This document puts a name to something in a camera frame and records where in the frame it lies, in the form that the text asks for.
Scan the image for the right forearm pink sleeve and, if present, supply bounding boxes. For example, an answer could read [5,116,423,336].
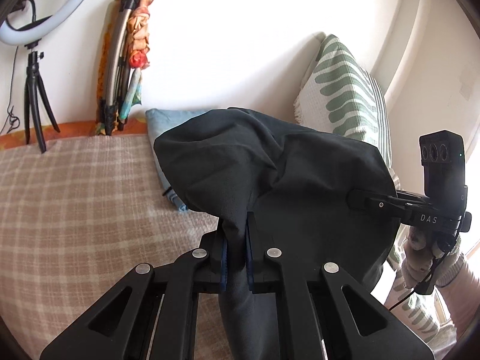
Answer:
[442,262,479,336]

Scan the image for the orange floral cloth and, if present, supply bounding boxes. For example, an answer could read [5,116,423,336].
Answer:
[96,0,154,127]

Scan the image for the folded silver tripod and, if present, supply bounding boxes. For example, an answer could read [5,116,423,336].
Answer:
[98,0,139,136]

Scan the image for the beige plaid bed blanket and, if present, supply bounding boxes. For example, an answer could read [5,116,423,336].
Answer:
[1,135,217,359]

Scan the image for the orange bed sheet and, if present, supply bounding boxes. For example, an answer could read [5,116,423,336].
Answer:
[0,118,147,150]

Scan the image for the black mini tripod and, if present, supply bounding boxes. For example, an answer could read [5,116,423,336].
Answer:
[24,41,60,154]

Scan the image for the right gloved hand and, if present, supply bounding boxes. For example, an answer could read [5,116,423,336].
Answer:
[401,227,465,289]

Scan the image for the black pants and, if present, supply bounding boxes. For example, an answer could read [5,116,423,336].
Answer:
[163,108,399,359]

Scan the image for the black ring light cable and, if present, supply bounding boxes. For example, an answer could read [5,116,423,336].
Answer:
[0,0,38,136]

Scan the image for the folded blue jeans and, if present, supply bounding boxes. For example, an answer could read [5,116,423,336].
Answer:
[145,108,209,212]

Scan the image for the green white patterned pillow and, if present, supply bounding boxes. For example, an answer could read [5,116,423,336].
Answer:
[295,34,443,344]

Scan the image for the white ring light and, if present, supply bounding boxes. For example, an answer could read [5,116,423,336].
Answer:
[0,0,104,48]

